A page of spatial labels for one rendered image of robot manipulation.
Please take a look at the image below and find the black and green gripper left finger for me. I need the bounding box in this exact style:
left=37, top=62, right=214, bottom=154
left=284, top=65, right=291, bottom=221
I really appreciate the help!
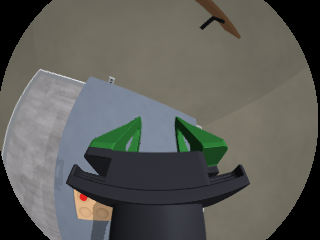
left=89, top=117, right=142, bottom=152

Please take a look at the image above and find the tan tray with round pockets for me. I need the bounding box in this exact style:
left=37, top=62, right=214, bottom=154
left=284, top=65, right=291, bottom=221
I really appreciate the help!
left=74, top=189, right=113, bottom=221

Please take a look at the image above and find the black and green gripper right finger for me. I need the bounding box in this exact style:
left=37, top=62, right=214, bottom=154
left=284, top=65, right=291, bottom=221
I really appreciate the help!
left=175, top=116, right=228, bottom=166

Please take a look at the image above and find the red disc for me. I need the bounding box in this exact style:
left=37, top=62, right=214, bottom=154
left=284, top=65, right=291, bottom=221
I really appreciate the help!
left=80, top=194, right=87, bottom=201

